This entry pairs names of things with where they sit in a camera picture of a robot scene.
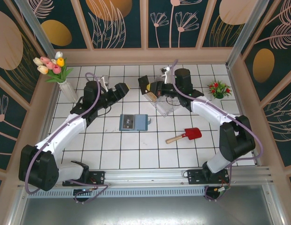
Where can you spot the gold plastic card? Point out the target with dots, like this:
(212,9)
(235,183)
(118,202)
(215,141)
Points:
(152,96)

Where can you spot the black plastic card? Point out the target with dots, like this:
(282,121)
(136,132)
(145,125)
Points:
(144,84)
(127,122)

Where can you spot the clear acrylic organizer box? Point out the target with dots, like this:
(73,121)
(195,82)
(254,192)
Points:
(167,108)

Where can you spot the blue leather card holder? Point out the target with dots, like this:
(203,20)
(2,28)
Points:
(142,122)

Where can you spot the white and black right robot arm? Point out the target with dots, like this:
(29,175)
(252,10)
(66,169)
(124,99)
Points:
(206,109)

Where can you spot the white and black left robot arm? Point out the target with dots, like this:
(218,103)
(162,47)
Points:
(65,131)

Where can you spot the white ribbed vase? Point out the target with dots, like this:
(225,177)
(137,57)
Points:
(68,92)

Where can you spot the small potted red flower plant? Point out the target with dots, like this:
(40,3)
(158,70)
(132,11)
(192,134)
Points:
(218,87)

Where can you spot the artificial tulip bouquet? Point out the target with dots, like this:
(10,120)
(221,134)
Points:
(54,65)

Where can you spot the green controller board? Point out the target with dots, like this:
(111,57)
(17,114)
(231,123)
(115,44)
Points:
(221,189)

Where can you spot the grey metal panel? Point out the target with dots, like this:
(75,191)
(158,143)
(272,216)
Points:
(145,211)

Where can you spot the aluminium frame post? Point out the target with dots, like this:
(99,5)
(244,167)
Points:
(251,32)
(35,25)

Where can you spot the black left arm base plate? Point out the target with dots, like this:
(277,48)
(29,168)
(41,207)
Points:
(98,177)

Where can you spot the aluminium mounting rail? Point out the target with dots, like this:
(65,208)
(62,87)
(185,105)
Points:
(145,175)

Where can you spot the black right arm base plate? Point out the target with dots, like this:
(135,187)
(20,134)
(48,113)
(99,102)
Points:
(194,175)

